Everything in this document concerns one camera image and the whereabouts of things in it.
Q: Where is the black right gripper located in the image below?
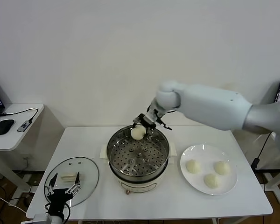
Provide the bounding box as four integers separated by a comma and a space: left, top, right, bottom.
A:
131, 113, 173, 131

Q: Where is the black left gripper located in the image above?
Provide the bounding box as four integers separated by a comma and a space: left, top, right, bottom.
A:
44, 171, 82, 216

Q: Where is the white steamed baozi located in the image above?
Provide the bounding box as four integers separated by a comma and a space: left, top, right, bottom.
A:
130, 125, 147, 140
203, 173, 220, 189
214, 161, 231, 176
185, 159, 201, 175

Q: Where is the round glass pot lid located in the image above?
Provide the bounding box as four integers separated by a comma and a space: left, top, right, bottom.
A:
43, 156, 100, 208

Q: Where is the stainless steel steamer pot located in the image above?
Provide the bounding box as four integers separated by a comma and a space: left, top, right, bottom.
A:
106, 125, 170, 178

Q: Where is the cream electric cooker base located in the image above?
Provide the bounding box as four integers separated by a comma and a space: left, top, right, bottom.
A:
99, 142, 178, 195

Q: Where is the white side table with mouse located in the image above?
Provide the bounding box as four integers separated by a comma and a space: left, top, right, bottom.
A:
0, 103, 45, 196

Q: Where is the small grey usb hub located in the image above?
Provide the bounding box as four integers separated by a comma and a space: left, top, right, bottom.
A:
17, 120, 30, 133

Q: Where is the white round plate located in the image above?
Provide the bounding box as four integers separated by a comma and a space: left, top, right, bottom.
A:
180, 144, 238, 196

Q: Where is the black computer mouse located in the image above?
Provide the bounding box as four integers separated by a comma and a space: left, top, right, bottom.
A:
0, 119, 15, 135

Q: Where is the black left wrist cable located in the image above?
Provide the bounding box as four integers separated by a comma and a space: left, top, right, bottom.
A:
44, 202, 71, 222

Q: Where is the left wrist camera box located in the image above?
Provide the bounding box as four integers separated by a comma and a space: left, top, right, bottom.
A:
27, 213, 49, 224

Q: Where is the white floor cable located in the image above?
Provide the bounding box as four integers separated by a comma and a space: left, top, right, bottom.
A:
0, 193, 28, 213

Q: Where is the black usb hub cable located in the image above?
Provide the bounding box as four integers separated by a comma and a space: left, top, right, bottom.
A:
1, 108, 39, 123

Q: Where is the black power adapter cable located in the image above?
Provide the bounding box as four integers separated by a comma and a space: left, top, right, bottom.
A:
251, 132, 273, 169

